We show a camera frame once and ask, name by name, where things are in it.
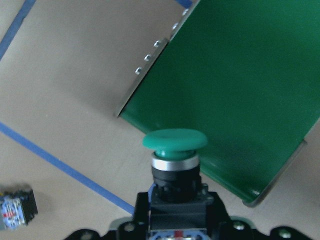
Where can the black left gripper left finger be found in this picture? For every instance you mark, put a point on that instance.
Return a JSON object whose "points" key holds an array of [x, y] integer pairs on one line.
{"points": [[135, 229]]}

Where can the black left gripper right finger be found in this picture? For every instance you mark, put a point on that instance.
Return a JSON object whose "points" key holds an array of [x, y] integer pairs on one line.
{"points": [[220, 226]]}

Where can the green push button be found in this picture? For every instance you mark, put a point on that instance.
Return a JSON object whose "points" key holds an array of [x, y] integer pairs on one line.
{"points": [[18, 207], [179, 200]]}

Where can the green conveyor belt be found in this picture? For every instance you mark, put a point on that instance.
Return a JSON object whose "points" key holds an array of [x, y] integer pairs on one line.
{"points": [[246, 73]]}

